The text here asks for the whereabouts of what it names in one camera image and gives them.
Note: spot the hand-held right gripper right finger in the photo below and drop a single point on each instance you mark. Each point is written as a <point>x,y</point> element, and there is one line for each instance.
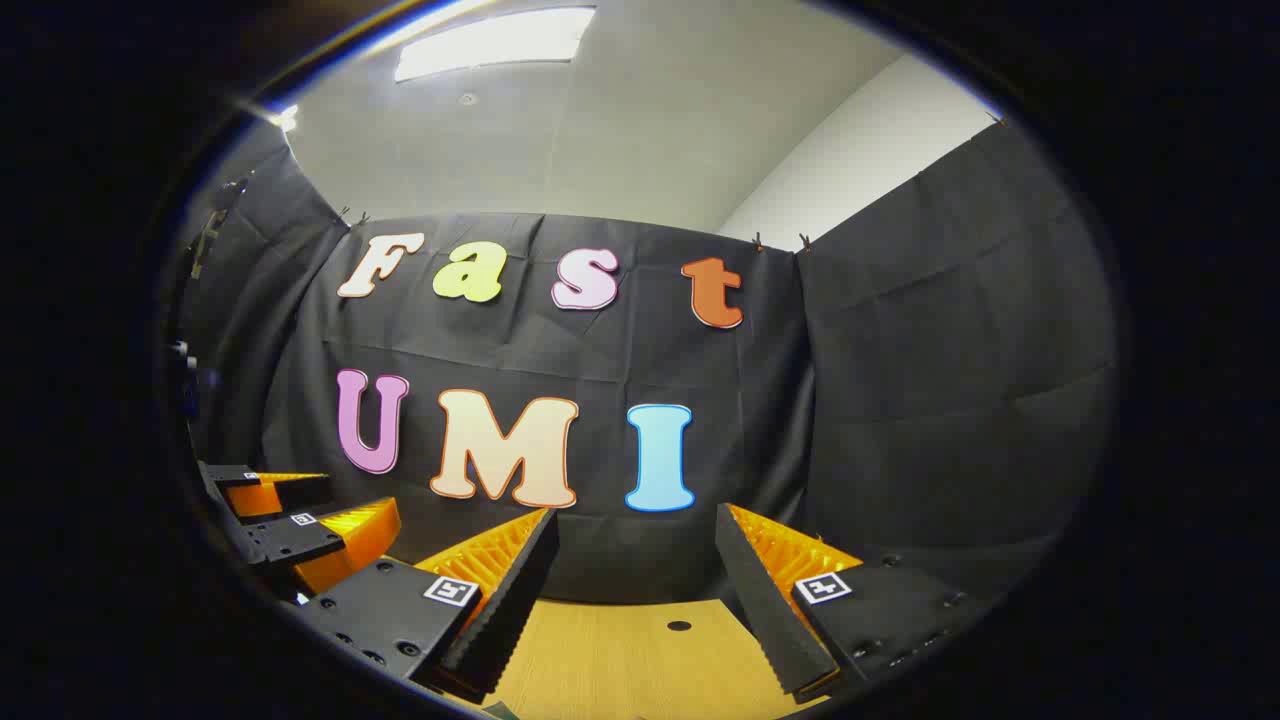
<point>765,610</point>

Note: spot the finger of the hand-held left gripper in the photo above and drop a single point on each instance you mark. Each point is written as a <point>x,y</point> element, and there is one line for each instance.
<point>230,480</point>
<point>290,540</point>

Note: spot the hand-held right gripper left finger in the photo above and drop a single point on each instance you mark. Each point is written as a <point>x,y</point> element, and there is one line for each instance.
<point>510,610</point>

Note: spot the dark metal stand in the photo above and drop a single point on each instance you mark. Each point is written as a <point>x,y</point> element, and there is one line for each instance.
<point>212,235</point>

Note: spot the ceiling light panel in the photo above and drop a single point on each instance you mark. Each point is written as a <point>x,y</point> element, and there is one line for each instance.
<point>285,117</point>
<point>490,45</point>

